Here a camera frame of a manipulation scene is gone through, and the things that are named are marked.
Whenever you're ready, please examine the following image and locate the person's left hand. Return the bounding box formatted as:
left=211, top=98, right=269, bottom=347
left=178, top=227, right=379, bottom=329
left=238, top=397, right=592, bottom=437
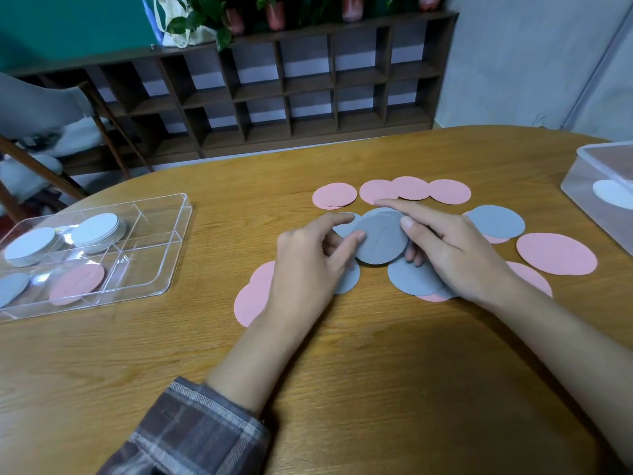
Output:
left=266, top=212, right=367, bottom=332

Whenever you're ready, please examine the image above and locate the person's right hand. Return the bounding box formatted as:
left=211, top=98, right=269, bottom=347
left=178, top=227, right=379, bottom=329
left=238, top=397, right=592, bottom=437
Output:
left=374, top=198, right=520, bottom=312

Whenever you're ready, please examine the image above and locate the neat grey paper circle stack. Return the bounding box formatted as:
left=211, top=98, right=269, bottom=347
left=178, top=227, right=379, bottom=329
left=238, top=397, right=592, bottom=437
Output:
left=353, top=207, right=410, bottom=267

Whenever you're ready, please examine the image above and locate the pile of round paper discs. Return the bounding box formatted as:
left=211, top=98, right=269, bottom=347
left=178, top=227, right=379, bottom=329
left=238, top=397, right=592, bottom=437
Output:
left=233, top=175, right=599, bottom=328

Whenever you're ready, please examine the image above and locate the clear divided tray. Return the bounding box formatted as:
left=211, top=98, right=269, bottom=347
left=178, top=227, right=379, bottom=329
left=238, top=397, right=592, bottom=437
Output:
left=0, top=193, right=194, bottom=324

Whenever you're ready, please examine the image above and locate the white disc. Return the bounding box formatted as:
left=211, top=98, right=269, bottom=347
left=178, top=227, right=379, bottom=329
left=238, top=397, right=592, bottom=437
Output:
left=591, top=179, right=633, bottom=211

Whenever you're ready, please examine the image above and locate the neat white paper circle stack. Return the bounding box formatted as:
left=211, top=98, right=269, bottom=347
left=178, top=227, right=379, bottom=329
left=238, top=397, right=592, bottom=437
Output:
left=2, top=227, right=58, bottom=269
left=71, top=212, right=128, bottom=255

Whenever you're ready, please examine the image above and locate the pink disc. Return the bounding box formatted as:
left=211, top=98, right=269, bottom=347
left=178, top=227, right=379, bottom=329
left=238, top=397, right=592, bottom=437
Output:
left=48, top=263, right=106, bottom=307

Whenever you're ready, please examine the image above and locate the grey disc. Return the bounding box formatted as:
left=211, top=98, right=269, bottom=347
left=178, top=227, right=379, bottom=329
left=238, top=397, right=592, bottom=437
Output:
left=0, top=272, right=32, bottom=309

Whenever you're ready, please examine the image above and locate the person's left forearm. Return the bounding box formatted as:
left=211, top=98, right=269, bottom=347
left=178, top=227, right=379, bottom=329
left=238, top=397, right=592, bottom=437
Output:
left=98, top=311, right=320, bottom=475

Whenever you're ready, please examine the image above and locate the person's right forearm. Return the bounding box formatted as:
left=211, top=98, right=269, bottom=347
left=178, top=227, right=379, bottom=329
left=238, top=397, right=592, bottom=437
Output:
left=489, top=285, right=633, bottom=470

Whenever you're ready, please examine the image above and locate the translucent plastic tub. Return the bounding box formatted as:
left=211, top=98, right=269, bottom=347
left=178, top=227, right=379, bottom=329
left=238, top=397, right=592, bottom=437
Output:
left=560, top=141, right=633, bottom=257

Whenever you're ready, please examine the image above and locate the dark wooden cubby shelf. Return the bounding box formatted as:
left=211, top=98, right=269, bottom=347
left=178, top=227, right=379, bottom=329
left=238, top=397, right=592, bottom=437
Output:
left=7, top=10, right=460, bottom=176

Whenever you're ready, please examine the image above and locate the white tote bag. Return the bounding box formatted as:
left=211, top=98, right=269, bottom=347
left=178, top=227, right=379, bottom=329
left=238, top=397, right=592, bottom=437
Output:
left=153, top=0, right=218, bottom=49

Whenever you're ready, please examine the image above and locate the grey chair with wooden legs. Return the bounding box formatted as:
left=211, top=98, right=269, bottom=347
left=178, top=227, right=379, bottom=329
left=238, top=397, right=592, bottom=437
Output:
left=0, top=73, right=154, bottom=179
left=0, top=135, right=90, bottom=223

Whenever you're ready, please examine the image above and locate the blue bottle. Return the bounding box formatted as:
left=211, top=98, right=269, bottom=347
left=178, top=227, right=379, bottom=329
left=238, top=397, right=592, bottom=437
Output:
left=142, top=0, right=164, bottom=45

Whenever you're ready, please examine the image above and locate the grey wall pipe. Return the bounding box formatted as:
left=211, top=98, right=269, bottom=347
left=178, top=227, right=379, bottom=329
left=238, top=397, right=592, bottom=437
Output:
left=561, top=4, right=633, bottom=132

